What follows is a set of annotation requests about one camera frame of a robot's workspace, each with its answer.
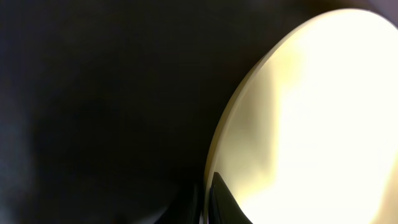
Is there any yellow plate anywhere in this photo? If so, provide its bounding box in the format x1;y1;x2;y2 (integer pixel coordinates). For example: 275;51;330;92
203;9;397;224

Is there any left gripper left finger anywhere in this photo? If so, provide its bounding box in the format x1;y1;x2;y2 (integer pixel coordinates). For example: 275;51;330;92
155;184;202;224

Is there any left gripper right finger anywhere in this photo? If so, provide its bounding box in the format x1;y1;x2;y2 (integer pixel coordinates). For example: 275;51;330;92
208;172;252;224

